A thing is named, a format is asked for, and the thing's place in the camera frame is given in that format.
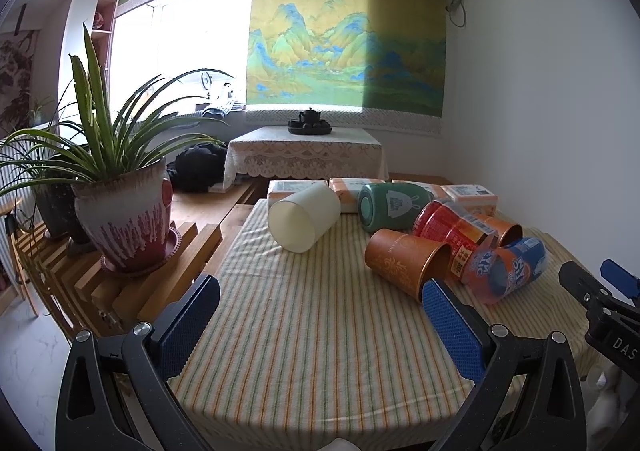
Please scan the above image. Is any orange paper cup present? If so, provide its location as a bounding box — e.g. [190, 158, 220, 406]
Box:
[476, 214, 523, 247]
[364, 229, 451, 303]

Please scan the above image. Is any red instant noodle cup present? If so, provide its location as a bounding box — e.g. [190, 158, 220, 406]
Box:
[412, 199, 498, 281]

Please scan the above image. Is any cream white cup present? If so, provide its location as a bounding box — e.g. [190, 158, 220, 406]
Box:
[267, 182, 341, 254]

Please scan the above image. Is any orange blue soda bottle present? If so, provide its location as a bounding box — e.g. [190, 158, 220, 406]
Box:
[461, 237, 547, 305]

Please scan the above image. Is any wooden slatted plant stand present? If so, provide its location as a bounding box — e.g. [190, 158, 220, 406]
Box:
[12, 223, 222, 338]

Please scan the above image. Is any tissue pack rightmost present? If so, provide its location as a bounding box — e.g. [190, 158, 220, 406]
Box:
[442, 184, 498, 216]

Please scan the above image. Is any tissue pack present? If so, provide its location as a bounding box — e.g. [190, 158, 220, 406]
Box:
[393, 179, 450, 200]
[329, 177, 383, 214]
[267, 179, 328, 208]
[442, 184, 498, 216]

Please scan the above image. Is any red white flower pot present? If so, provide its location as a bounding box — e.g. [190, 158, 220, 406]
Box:
[72, 160, 181, 275]

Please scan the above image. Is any striped table cloth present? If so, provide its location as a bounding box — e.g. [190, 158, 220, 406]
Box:
[167, 198, 601, 449]

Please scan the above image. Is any dark small plant pot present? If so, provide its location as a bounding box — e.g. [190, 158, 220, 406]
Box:
[34, 184, 90, 245]

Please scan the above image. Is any green thermos bottle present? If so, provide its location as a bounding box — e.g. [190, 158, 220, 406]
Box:
[358, 182, 434, 233]

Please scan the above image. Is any black bag on floor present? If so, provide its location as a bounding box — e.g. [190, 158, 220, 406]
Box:
[167, 142, 227, 193]

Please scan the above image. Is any green spider plant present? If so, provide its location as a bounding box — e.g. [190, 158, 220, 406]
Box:
[1, 29, 222, 196]

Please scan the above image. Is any tissue pack leftmost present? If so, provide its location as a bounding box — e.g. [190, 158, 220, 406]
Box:
[267, 179, 328, 208]

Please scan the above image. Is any lace covered low table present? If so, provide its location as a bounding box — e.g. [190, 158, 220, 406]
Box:
[222, 126, 390, 189]

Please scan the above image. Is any black teapot tray set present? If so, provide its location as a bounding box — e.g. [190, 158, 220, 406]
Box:
[288, 108, 332, 136]

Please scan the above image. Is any landscape painting roller blind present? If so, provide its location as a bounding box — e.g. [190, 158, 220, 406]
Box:
[246, 0, 447, 136]

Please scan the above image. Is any floral wall hanging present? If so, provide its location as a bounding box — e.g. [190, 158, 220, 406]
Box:
[0, 30, 38, 137]

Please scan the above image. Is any white wall shelf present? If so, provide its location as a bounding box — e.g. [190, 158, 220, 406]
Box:
[60, 0, 117, 83]

